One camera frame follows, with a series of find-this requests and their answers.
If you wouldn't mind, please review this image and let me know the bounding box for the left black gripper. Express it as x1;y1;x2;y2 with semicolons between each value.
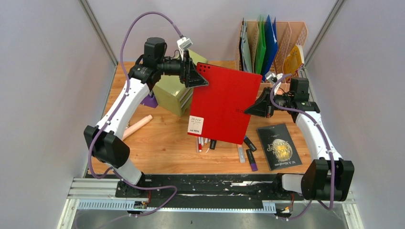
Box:
157;49;208;87

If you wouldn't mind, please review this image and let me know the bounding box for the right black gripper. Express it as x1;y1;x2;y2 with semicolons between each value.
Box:
244;86;293;118

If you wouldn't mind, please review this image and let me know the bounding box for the red plastic folder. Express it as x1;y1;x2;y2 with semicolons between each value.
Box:
187;63;262;144

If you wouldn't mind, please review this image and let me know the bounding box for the black paperback book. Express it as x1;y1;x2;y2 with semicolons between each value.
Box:
256;124;302;170

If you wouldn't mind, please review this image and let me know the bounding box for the green plastic folder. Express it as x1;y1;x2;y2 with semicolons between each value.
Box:
255;15;266;74

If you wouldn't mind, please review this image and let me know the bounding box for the grey clipboard with papers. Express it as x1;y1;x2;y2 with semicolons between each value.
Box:
238;19;254;73

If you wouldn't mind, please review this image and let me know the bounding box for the blue plastic folder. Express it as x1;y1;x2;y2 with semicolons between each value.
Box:
261;15;278;82

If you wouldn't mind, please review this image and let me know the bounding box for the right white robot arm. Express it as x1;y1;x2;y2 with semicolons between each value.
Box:
245;78;354;201

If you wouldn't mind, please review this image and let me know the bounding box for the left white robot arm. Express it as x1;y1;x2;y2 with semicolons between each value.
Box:
84;37;209;197

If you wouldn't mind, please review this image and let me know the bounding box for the green drawer cabinet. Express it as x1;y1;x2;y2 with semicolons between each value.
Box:
153;56;193;117

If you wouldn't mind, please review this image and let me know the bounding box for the blue capped black marker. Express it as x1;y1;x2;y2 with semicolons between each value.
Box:
244;135;257;152

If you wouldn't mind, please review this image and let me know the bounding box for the orange grey highlighter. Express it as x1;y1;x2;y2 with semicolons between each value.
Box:
237;144;245;163

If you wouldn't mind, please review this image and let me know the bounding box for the purple stapler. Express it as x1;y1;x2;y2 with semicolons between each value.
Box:
140;94;158;108

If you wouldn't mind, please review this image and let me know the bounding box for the yellow book in rack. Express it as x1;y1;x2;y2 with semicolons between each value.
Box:
283;45;305;76

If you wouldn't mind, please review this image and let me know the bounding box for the purple highlighter marker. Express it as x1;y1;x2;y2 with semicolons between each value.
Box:
246;149;258;172

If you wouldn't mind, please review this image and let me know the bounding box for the pink capped black highlighter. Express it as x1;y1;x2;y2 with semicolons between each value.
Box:
209;139;217;150

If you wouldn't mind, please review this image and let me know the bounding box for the grey thin marker pen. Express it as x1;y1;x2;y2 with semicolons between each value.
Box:
195;136;200;153

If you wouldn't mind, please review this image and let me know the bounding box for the red white marker pen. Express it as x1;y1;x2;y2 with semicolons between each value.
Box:
198;137;203;152

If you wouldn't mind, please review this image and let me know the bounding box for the pink cylindrical tube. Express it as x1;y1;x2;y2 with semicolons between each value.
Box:
122;115;153;140

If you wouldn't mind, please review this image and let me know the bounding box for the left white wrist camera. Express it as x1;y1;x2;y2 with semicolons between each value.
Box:
177;36;193;52

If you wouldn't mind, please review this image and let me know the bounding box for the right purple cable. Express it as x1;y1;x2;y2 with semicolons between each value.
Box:
269;73;335;221

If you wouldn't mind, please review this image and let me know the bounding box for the purple cable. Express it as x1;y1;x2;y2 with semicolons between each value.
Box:
269;73;335;221
87;11;184;219

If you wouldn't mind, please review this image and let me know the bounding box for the black mounting base rail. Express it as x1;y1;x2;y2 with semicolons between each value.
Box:
67;173;356;213

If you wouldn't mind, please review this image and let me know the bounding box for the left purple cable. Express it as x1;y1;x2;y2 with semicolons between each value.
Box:
87;11;184;219

